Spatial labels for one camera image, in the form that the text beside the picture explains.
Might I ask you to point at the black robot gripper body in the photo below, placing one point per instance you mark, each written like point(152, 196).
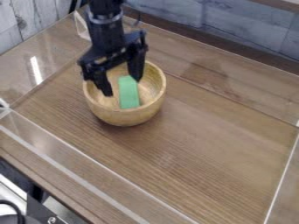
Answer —
point(111, 42)

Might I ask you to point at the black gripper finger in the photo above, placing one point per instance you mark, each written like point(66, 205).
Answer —
point(102, 83)
point(136, 64)

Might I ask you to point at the green rectangular block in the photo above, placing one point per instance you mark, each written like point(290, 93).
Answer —
point(128, 93)

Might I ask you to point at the round wooden bowl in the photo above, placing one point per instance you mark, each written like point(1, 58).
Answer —
point(106, 107)

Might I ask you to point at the clear acrylic corner bracket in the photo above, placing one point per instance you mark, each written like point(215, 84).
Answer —
point(82, 26)

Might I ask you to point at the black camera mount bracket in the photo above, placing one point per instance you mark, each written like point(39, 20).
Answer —
point(38, 214)

